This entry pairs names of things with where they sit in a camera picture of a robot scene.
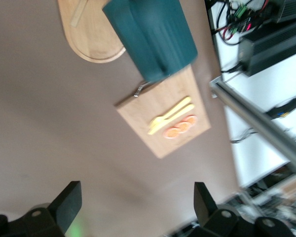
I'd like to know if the yellow plastic knife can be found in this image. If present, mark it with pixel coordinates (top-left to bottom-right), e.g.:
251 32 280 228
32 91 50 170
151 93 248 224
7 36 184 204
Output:
147 103 196 136

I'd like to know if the thin black cable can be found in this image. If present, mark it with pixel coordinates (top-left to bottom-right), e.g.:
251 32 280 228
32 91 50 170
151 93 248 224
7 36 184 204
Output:
230 127 259 144

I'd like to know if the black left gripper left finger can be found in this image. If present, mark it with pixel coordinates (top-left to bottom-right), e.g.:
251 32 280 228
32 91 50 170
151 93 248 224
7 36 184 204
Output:
0 180 83 237

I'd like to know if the circuit board with green terminals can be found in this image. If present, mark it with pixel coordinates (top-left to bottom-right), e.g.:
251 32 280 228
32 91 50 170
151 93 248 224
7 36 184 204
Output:
212 0 274 46

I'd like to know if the black cable bundle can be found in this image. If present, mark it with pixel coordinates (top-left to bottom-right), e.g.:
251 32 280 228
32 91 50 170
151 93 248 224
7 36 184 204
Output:
265 95 296 120

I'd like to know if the wooden cup rack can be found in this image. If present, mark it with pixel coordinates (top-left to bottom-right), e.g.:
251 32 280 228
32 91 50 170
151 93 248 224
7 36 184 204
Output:
57 0 127 65

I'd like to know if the black power supply box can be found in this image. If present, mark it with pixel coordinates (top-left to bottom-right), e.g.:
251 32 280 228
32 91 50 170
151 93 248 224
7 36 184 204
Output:
237 21 296 78

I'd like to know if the aluminium extrusion beam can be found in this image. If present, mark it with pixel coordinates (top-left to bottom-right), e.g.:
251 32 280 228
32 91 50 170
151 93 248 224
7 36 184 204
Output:
209 77 296 175

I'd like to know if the bamboo cutting board, metal handle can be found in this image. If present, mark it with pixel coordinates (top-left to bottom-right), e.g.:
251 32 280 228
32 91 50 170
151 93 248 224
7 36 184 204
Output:
113 66 212 159

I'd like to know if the dark grey equipment box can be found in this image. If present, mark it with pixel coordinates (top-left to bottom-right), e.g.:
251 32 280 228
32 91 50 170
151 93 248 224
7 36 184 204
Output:
271 0 296 25

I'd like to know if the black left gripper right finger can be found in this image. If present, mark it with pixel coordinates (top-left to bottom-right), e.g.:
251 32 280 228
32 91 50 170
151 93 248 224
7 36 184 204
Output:
187 182 296 237

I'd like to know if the dark teal cup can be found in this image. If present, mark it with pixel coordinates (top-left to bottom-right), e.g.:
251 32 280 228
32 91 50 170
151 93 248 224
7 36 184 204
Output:
102 0 198 84

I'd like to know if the yellow plastic fork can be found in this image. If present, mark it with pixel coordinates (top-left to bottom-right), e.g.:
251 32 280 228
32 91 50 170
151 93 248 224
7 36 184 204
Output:
148 96 192 130

